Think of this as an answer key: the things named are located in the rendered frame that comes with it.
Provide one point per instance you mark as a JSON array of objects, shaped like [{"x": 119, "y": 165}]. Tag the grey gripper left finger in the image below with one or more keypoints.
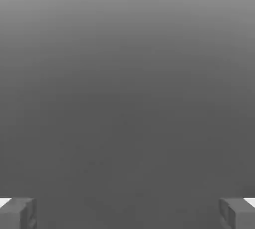
[{"x": 16, "y": 213}]

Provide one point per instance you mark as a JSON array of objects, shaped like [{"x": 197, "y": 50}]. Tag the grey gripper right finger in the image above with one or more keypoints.
[{"x": 241, "y": 215}]

